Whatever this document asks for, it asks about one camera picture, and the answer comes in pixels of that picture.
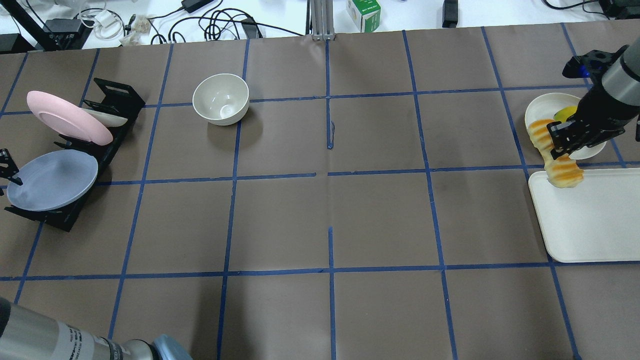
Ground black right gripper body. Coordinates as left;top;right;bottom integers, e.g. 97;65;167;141
562;48;639;148

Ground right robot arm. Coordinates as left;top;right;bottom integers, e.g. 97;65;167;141
546;40;640;159

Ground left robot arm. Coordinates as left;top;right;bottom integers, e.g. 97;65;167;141
0;149;191;360

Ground cream round plate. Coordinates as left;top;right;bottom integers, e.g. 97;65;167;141
525;92;608;161

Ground blue plate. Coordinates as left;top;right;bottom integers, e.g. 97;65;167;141
6;149;99;212

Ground pink plate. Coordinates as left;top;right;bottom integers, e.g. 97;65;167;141
26;90;114;146

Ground cream plate in rack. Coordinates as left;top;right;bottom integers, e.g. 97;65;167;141
82;108;128;128

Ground yellow toy lemon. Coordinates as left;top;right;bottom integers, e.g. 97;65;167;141
552;105;578;123

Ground white rectangular tray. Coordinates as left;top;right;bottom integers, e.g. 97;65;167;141
528;168;640;264

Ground black dish rack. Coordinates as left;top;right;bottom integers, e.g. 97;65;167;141
1;77;146;231

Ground black power adapter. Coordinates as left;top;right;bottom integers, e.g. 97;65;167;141
441;0;459;28

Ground white bowl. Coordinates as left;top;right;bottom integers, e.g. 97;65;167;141
192;73;250;126

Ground green white carton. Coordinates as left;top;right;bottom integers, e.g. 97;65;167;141
346;0;382;34

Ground black cable bundle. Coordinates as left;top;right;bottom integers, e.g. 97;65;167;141
148;0;307;45

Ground aluminium frame post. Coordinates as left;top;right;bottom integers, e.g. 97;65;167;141
306;0;336;41

